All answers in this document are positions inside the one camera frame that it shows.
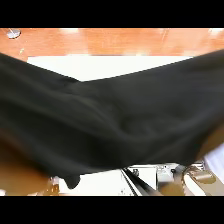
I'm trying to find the black garment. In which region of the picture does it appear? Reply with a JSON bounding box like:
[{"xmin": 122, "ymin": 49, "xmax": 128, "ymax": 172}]
[{"xmin": 0, "ymin": 49, "xmax": 224, "ymax": 190}]

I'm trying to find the silver frame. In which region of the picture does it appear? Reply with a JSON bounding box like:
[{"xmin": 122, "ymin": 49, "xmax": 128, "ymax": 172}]
[{"xmin": 49, "ymin": 161, "xmax": 208, "ymax": 197}]

